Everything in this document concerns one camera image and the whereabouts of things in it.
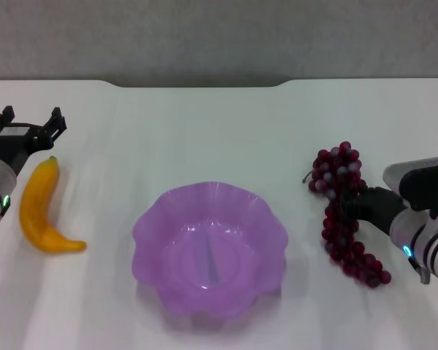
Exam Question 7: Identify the yellow banana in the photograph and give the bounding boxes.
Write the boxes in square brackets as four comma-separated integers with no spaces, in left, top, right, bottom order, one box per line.
[19,155,88,253]

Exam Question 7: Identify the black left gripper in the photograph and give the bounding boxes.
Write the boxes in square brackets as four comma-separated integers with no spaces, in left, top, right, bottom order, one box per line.
[0,105,67,176]

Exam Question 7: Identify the dark red grape bunch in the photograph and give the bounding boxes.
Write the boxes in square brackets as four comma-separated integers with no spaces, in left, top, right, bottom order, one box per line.
[301,141,392,289]

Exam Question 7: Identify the right wrist camera housing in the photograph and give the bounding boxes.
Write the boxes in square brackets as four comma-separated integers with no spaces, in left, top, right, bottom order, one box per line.
[383,155,438,219]

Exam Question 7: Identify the purple wavy plastic bowl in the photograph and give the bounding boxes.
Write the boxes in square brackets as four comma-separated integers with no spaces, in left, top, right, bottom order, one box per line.
[131,181,289,329]

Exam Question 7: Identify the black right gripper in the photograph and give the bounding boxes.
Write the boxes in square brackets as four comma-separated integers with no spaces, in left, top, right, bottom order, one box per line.
[337,185,406,234]

